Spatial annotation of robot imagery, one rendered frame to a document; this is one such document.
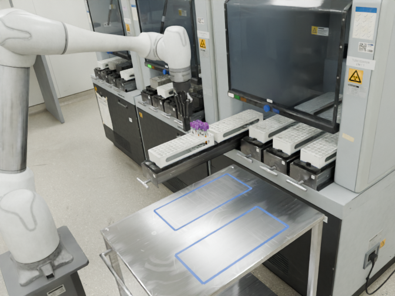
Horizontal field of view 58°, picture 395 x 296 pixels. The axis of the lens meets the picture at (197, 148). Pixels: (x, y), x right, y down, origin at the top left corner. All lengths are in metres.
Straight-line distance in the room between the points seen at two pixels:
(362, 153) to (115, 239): 0.91
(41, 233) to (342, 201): 1.07
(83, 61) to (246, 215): 4.12
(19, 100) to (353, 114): 1.15
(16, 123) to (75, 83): 3.75
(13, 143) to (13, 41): 0.39
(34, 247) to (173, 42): 0.87
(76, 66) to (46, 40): 3.89
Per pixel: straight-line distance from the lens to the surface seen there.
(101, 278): 2.29
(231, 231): 1.18
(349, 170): 1.49
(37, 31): 1.18
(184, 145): 1.59
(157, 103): 2.34
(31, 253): 1.34
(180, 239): 1.17
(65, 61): 5.01
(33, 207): 1.28
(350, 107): 1.38
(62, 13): 4.95
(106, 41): 1.30
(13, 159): 1.42
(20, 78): 1.35
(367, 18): 1.29
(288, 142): 1.57
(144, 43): 1.53
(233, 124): 1.74
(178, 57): 1.45
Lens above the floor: 1.61
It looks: 29 degrees down
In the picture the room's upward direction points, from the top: 6 degrees counter-clockwise
